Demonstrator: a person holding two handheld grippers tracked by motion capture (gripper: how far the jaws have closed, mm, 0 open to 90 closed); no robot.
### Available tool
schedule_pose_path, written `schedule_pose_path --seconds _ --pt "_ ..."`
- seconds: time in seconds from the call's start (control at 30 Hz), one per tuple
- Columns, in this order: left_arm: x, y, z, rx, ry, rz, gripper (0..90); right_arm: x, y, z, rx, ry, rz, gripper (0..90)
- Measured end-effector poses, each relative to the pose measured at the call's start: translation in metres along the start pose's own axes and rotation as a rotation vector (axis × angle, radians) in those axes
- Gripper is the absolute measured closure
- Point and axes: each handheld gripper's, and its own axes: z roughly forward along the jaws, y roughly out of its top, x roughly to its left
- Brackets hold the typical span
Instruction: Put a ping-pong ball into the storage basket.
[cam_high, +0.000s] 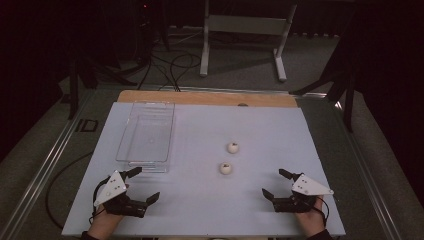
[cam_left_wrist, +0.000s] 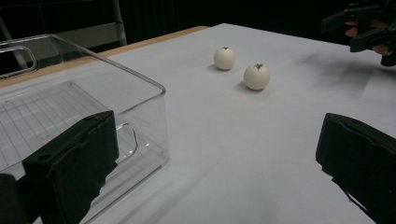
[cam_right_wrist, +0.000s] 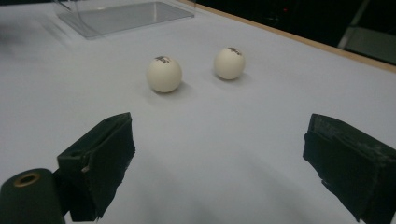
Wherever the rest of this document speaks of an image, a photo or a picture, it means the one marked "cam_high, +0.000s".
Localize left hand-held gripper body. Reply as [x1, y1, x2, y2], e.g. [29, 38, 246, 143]
[93, 170, 148, 219]

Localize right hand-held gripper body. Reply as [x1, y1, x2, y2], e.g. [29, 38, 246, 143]
[273, 173, 335, 214]

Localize clear plastic container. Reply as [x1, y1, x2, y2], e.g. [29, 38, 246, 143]
[115, 100, 176, 174]

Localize person's right hand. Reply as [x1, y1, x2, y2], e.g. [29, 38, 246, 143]
[294, 196, 326, 238]

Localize person's left hand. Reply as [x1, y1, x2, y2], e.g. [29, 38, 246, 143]
[87, 203, 125, 240]

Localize wooden board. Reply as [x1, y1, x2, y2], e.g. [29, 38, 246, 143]
[117, 89, 298, 109]

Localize black tripod stand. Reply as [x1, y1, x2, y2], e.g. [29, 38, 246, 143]
[67, 39, 138, 120]
[289, 19, 359, 134]

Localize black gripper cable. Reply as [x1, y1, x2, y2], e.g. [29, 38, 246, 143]
[44, 150, 96, 231]
[318, 196, 331, 228]

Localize metal floor rail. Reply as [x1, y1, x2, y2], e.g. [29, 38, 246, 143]
[333, 99, 403, 240]
[0, 89, 98, 240]

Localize black floor bracket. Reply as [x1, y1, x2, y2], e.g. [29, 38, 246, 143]
[75, 118, 99, 133]

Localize black floor cables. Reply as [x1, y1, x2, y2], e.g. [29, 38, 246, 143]
[137, 46, 202, 92]

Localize white metal desk frame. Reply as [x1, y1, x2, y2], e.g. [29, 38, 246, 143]
[199, 0, 299, 83]

